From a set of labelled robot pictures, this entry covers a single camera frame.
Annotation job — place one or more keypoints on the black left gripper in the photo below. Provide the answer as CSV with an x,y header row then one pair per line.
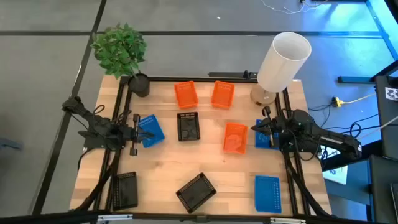
x,y
136,146

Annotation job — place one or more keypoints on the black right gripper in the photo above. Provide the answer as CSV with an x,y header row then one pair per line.
x,y
275,130

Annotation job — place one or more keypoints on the blue plastic basket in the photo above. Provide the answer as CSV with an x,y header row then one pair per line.
x,y
268,194
155,124
260,141

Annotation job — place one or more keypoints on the orange plastic basket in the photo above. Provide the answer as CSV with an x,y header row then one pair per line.
x,y
223,95
235,138
186,95

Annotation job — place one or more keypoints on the black plastic basket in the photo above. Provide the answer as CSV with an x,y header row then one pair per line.
x,y
125,191
196,193
188,126

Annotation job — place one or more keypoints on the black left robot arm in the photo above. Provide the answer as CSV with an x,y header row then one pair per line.
x,y
99,127

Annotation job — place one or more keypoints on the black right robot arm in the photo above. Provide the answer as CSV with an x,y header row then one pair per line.
x,y
311,130

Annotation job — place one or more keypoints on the black plant pot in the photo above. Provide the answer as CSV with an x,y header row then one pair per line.
x,y
139,85

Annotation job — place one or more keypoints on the white shade table lamp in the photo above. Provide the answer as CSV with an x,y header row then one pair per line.
x,y
281,62

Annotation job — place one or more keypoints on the black crossbar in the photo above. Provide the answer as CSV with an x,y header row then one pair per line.
x,y
161,217

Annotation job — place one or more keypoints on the white paper sheet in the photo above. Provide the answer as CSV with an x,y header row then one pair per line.
x,y
339,175

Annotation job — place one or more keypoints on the green artificial plant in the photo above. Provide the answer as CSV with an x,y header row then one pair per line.
x,y
119,49

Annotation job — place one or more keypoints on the black furniture leg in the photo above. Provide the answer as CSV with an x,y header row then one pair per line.
x,y
354,79

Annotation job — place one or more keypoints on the black cabinet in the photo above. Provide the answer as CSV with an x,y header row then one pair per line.
x,y
385,124

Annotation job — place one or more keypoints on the black white marker tag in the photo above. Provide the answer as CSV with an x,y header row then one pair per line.
x,y
391,93

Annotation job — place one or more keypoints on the black box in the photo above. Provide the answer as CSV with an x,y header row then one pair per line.
x,y
382,193

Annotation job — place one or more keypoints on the black table clamp bracket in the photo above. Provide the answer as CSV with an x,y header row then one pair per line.
x,y
230,74

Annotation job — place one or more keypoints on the black aluminium table frame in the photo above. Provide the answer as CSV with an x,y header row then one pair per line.
x,y
174,78

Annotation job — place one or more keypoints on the silver metal bracket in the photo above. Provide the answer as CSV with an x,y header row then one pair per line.
x,y
115,217
287,221

